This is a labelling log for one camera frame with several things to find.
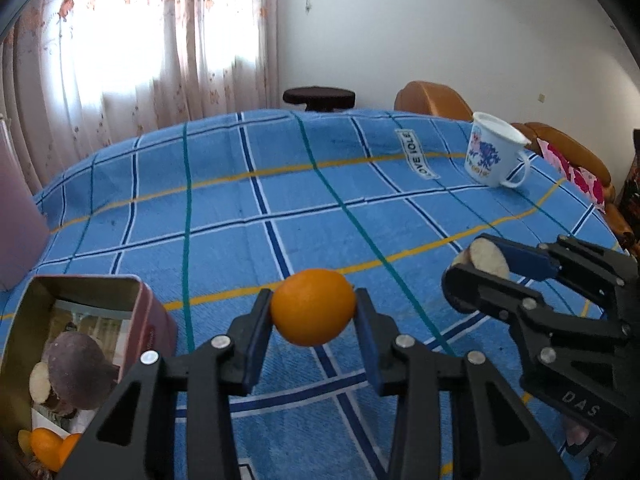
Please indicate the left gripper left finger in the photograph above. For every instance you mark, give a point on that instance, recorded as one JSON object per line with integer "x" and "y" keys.
{"x": 133, "y": 434}

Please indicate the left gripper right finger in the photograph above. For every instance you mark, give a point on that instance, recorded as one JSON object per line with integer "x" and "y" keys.
{"x": 457, "y": 405}

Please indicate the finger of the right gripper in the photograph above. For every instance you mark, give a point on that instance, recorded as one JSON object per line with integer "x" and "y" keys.
{"x": 606, "y": 278}
{"x": 540, "y": 332}

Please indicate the cut sweet potato piece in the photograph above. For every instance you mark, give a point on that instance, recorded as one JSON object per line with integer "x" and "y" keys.
{"x": 486, "y": 256}

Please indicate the orange fruit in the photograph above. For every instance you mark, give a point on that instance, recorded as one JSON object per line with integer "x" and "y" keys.
{"x": 66, "y": 447}
{"x": 312, "y": 307}
{"x": 45, "y": 445}

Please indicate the green-brown round fruit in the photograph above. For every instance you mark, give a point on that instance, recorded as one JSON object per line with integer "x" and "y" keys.
{"x": 23, "y": 439}

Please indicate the brown leather sofa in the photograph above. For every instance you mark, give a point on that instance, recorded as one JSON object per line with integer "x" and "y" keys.
{"x": 579, "y": 155}

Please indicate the pink metal tin box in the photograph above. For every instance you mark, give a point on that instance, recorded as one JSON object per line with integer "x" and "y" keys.
{"x": 151, "y": 328}

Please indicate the pink floral cushion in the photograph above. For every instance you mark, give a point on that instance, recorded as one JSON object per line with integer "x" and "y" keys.
{"x": 585, "y": 180}

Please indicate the purple round turnip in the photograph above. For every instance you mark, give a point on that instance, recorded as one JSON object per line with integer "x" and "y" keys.
{"x": 79, "y": 373}

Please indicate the printed paper leaflet in box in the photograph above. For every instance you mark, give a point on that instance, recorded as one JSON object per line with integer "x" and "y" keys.
{"x": 109, "y": 328}

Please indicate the white floral mug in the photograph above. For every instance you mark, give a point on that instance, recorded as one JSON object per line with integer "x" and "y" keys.
{"x": 496, "y": 152}

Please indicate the blue plaid tablecloth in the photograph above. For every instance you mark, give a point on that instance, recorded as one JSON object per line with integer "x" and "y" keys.
{"x": 208, "y": 213}

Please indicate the pink plastic pitcher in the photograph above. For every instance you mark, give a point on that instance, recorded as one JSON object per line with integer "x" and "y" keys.
{"x": 23, "y": 230}

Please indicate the brown leather armchair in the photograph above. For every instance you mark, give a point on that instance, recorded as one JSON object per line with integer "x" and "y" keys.
{"x": 428, "y": 98}

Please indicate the dark round stool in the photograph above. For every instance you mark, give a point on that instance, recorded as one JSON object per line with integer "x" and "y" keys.
{"x": 320, "y": 99}

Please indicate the sheer floral curtain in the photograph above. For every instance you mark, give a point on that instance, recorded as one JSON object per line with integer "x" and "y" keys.
{"x": 81, "y": 75}

